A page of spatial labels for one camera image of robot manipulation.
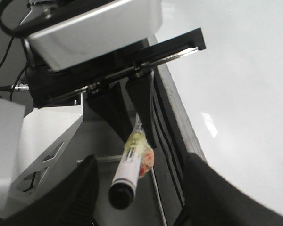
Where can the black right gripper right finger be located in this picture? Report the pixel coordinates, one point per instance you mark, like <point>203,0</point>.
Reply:
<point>212,201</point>

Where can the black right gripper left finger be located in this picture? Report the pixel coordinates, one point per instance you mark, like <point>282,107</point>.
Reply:
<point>70,203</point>

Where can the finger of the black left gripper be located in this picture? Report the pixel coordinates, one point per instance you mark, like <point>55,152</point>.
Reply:
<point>109,104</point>
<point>140,91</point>

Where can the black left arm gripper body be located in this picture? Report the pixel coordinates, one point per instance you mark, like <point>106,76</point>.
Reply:
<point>48,86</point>

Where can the white black whiteboard marker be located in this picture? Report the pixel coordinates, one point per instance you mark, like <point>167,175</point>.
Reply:
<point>136,161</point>

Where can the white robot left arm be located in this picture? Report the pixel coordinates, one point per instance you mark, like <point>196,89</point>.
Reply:
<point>64,33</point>

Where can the white whiteboard with aluminium frame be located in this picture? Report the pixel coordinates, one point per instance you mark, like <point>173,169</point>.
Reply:
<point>233,90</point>

